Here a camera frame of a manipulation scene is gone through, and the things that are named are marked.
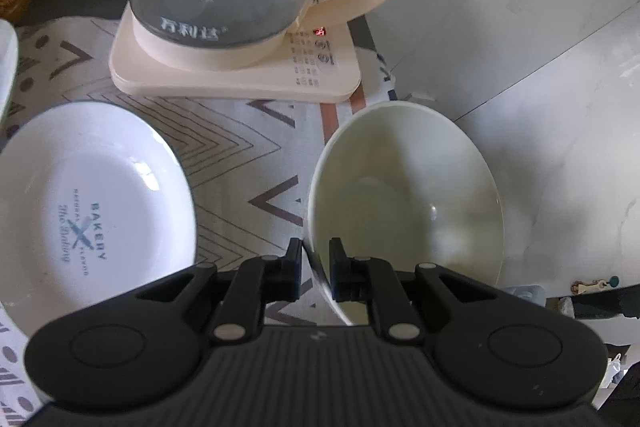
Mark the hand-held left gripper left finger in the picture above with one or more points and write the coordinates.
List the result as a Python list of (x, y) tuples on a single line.
[(295, 269)]

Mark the white printed plate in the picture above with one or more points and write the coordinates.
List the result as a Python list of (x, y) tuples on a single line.
[(100, 187)]

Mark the cream kettle base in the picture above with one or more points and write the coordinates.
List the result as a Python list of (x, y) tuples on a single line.
[(200, 74)]

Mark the pale cream bowl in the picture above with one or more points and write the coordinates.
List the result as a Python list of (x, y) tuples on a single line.
[(410, 187)]

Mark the white dish edge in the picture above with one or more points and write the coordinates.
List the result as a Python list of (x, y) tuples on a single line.
[(7, 67)]

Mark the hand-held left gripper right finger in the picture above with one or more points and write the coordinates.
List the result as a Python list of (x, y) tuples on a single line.
[(336, 269)]

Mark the patterned table mat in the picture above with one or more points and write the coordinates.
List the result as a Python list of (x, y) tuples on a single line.
[(240, 142)]

